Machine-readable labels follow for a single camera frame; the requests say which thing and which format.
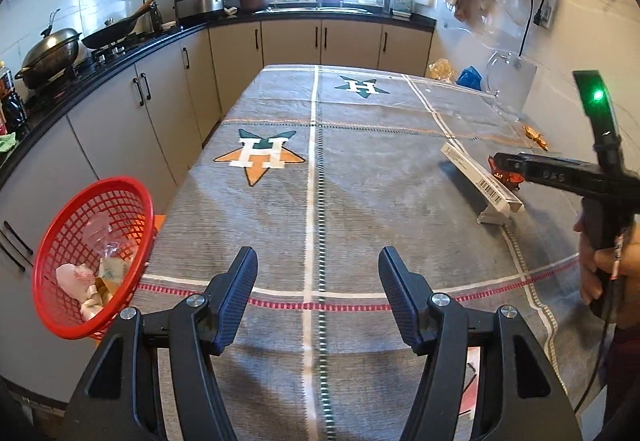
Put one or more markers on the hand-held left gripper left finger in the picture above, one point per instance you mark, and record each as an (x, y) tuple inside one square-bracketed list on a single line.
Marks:
[(237, 301)]

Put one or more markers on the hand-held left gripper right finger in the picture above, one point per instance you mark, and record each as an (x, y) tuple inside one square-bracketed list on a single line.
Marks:
[(400, 301)]

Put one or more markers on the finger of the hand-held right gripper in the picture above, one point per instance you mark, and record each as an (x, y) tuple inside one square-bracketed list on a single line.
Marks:
[(520, 163)]

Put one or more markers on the dark red snack wrapper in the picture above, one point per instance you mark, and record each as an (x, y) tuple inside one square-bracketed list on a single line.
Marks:
[(505, 178)]

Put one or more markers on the white medicine box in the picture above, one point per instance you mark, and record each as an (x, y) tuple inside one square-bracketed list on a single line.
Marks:
[(480, 183)]

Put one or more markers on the teal snack packet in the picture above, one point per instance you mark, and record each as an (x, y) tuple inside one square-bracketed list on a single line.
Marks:
[(114, 267)]

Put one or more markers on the clear plastic bag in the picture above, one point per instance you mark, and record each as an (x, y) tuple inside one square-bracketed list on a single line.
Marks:
[(92, 308)]

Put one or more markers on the pinkish plastic wrap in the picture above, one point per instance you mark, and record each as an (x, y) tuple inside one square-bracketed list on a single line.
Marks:
[(102, 233)]

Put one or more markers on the red white packet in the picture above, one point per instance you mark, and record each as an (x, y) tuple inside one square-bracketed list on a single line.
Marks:
[(75, 277)]

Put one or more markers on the red plastic basket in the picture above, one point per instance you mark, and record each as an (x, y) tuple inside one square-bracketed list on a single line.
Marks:
[(55, 241)]

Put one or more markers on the person's right hand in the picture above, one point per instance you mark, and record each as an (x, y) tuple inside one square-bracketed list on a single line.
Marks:
[(595, 271)]

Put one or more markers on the gold candy wrapper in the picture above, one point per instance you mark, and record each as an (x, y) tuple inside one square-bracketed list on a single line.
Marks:
[(535, 136)]

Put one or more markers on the blue plastic bag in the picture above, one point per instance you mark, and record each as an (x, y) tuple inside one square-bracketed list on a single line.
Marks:
[(470, 78)]

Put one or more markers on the white red paper sheet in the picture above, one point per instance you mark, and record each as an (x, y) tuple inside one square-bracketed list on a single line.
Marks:
[(470, 386)]

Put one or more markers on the yellow snack bag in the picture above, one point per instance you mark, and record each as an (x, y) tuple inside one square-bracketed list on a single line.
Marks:
[(441, 69)]

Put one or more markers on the grey star-print tablecloth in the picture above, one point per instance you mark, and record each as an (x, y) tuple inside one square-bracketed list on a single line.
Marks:
[(350, 161)]

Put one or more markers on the dark red clothing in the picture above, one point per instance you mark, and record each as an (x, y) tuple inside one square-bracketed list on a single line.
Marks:
[(625, 371)]

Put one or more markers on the white green container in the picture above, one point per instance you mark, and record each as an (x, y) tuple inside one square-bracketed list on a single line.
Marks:
[(402, 3)]

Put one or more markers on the beige base cabinets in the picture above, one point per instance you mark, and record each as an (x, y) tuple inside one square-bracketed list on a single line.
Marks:
[(150, 121)]

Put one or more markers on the steel sink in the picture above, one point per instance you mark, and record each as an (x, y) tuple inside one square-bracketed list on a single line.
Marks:
[(320, 9)]

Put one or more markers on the black kitchen countertop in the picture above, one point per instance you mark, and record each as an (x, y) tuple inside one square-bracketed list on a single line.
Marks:
[(45, 113)]

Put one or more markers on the black gas stove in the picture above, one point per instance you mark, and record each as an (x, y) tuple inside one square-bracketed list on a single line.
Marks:
[(117, 52)]

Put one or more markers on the green cloth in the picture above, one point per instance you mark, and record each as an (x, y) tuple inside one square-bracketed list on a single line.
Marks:
[(6, 143)]

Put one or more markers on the dark soy sauce bottle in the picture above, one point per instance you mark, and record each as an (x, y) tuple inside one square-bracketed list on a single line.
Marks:
[(12, 111)]

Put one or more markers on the dark oil bottle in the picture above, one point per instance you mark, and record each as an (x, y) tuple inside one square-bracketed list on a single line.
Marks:
[(154, 16)]

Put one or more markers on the black frying pan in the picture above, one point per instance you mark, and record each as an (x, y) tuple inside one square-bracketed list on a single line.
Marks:
[(112, 31)]

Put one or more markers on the wok with metal lid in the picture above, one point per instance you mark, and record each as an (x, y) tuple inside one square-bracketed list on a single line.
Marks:
[(50, 51)]

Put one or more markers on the wall socket with black plug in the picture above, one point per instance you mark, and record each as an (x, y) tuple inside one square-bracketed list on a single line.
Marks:
[(540, 16)]

